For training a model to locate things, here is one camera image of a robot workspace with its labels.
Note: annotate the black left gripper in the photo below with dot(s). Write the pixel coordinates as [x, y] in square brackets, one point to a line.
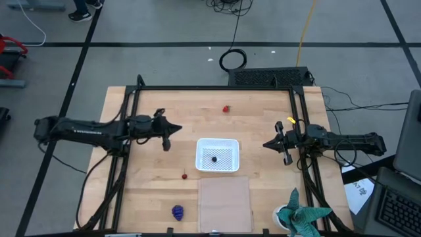
[144, 126]

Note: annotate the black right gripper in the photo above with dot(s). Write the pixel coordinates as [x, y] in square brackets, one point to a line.
[292, 141]

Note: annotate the red toy strawberry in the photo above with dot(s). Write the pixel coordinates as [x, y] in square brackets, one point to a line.
[226, 108]

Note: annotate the purple toy grape bunch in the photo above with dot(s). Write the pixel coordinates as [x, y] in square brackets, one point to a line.
[178, 212]

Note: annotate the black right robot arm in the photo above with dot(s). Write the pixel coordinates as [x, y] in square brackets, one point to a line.
[355, 143]

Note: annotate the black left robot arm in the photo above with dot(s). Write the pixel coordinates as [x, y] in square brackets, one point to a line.
[82, 131]

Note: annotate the yellow tag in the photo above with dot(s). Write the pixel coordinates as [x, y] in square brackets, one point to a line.
[291, 120]

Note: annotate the white perforated plastic basket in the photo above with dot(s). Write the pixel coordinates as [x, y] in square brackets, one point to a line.
[204, 146]

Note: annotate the red toy cherry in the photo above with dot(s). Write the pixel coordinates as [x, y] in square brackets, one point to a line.
[184, 176]

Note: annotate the white plant pot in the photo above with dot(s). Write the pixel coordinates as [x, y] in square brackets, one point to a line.
[278, 220]

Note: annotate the teal leafy plant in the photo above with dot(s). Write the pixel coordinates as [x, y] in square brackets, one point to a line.
[301, 217]

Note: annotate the pink cloth mat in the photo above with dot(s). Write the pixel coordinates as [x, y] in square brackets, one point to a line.
[225, 204]

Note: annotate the black desk support bar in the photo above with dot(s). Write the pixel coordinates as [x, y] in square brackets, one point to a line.
[365, 171]

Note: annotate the white paper sheet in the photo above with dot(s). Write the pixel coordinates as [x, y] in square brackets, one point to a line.
[360, 194]

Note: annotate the grey desk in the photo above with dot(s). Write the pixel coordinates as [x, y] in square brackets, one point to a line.
[388, 179]

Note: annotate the grey computer monitor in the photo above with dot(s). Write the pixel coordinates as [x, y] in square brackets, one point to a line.
[409, 138]

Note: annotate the black keyboard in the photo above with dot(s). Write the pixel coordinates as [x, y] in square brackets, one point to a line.
[399, 210]

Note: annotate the person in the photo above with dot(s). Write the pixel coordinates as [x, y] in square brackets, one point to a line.
[79, 16]

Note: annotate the black chair base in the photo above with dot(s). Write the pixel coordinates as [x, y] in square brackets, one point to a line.
[3, 118]

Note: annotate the grey desk foot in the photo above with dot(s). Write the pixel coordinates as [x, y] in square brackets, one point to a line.
[36, 5]

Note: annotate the red framed cart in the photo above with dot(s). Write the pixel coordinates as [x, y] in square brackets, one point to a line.
[10, 39]

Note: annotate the black frame clamp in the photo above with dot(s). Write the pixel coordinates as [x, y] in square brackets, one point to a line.
[169, 231]
[265, 232]

